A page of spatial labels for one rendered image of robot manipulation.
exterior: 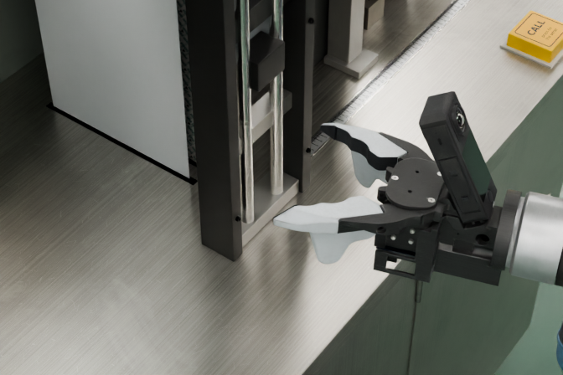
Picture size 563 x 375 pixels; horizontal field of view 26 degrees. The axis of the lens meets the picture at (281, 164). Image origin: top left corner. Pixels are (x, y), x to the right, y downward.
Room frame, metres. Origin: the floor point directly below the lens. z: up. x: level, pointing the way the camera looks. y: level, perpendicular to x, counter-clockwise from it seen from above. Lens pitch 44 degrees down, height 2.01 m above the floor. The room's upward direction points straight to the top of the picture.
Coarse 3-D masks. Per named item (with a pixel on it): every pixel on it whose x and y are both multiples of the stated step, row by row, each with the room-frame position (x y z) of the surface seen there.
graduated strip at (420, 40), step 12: (456, 0) 1.48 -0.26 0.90; (468, 0) 1.48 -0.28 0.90; (444, 12) 1.45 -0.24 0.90; (456, 12) 1.45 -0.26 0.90; (432, 24) 1.42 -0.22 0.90; (444, 24) 1.42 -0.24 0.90; (420, 36) 1.39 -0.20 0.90; (432, 36) 1.39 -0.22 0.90; (408, 48) 1.37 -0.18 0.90; (420, 48) 1.37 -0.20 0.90; (396, 60) 1.34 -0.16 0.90; (408, 60) 1.34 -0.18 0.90; (384, 72) 1.31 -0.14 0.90; (396, 72) 1.31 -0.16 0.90; (372, 84) 1.29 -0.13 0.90; (384, 84) 1.29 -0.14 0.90; (360, 96) 1.26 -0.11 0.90; (372, 96) 1.26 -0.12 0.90; (348, 108) 1.24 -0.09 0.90; (360, 108) 1.24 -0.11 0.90; (336, 120) 1.21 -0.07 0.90; (348, 120) 1.21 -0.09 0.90; (312, 144) 1.17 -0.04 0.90; (324, 144) 1.17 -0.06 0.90
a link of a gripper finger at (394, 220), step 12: (384, 204) 0.72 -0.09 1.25; (360, 216) 0.71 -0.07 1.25; (372, 216) 0.71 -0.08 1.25; (384, 216) 0.71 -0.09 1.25; (396, 216) 0.71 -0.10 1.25; (408, 216) 0.71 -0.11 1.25; (420, 216) 0.71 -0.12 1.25; (348, 228) 0.70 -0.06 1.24; (360, 228) 0.70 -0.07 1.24; (372, 228) 0.70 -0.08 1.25; (384, 228) 0.70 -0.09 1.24; (396, 228) 0.70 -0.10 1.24
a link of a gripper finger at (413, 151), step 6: (390, 138) 0.82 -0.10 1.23; (396, 138) 0.82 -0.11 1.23; (396, 144) 0.81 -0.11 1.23; (402, 144) 0.81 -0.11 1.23; (408, 144) 0.81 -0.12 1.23; (408, 150) 0.80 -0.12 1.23; (414, 150) 0.81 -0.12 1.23; (420, 150) 0.81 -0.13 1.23; (408, 156) 0.80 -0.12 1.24; (414, 156) 0.80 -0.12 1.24; (420, 156) 0.80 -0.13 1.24; (426, 156) 0.80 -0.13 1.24
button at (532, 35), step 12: (528, 24) 1.39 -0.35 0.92; (540, 24) 1.39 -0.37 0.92; (552, 24) 1.39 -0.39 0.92; (516, 36) 1.36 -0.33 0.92; (528, 36) 1.36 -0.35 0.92; (540, 36) 1.36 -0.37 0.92; (552, 36) 1.36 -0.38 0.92; (516, 48) 1.36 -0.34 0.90; (528, 48) 1.35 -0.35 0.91; (540, 48) 1.34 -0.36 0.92; (552, 48) 1.34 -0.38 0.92
